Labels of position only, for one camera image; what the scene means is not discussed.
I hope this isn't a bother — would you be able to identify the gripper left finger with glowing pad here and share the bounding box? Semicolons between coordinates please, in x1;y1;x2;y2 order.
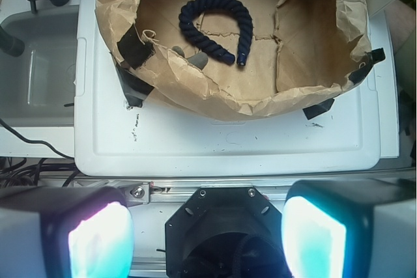
1;187;134;277

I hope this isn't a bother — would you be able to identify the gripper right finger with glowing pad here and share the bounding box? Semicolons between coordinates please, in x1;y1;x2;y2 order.
281;178;416;277

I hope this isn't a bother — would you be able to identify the dark blue rope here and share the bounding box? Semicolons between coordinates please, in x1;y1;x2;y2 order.
178;0;255;67

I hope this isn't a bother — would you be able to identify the black tape strip lower right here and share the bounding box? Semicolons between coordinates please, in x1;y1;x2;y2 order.
303;98;334;120

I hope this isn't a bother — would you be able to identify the black tape strip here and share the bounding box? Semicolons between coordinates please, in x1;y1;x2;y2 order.
348;48;386;86
116;64;154;107
303;98;334;120
117;25;155;69

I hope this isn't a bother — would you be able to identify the black tape strip lower left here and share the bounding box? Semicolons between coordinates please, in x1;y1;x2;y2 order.
116;64;154;107

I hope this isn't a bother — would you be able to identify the brown paper bag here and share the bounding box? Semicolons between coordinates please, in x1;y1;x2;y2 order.
95;0;371;121

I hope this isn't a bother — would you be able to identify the grey plush mouse toy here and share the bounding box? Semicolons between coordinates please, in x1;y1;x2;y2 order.
171;46;209;70

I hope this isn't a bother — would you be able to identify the aluminium frame rail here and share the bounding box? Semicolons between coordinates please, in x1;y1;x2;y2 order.
68;167;416;207

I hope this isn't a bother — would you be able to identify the black cable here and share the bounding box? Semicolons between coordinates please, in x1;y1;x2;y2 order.
0;117;76;158

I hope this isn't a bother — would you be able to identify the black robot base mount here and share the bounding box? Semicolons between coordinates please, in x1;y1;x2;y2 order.
165;187;291;277

